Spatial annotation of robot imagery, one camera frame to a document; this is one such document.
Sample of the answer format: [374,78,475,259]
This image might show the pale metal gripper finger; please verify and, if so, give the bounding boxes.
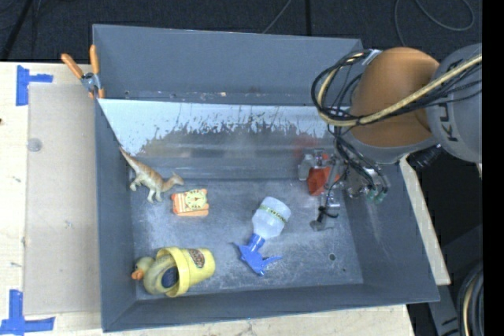
[297,148,335,183]
[309,192,342,232]

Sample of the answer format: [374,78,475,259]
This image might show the red-orange block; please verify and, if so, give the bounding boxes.
[306,164,340,197]

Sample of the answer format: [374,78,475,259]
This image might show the clear spray bottle blue trigger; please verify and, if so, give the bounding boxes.
[231,196,292,276]

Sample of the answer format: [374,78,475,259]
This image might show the orange toy clock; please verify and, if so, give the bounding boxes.
[170,188,209,217]

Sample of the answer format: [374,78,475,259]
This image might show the grey metal bin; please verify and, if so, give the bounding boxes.
[91,24,442,334]

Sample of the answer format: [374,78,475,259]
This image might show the yellow plastic cup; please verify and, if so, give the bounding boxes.
[155,246,217,298]

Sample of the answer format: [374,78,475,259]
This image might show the tan toy dinosaur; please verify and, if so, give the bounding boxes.
[118,146,185,205]

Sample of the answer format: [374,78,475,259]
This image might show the yellow rubber duck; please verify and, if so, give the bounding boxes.
[131,255,178,295]

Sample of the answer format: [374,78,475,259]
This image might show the black cylinder on white bracket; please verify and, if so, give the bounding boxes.
[408,144,443,171]

